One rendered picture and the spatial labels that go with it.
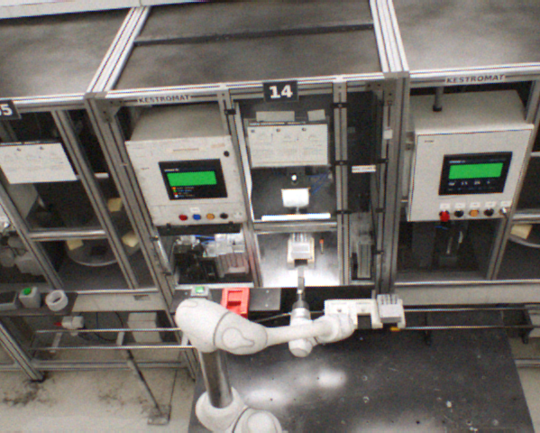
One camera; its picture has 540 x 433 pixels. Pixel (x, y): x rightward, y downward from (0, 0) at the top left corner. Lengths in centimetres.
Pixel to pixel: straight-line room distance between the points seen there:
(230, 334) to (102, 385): 201
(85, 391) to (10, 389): 51
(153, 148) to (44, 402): 213
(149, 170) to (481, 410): 176
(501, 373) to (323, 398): 82
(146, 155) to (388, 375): 148
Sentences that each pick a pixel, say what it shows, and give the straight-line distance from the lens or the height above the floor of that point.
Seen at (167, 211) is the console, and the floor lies 146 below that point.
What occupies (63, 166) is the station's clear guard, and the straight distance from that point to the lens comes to 244.
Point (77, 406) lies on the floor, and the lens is 377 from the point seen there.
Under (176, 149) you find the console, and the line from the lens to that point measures 220.
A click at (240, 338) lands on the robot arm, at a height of 152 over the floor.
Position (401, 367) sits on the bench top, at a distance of 276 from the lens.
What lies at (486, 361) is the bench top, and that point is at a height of 68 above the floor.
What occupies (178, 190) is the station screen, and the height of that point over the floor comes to 159.
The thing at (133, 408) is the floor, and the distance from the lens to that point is 363.
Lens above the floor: 305
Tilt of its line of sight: 44 degrees down
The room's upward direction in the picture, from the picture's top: 8 degrees counter-clockwise
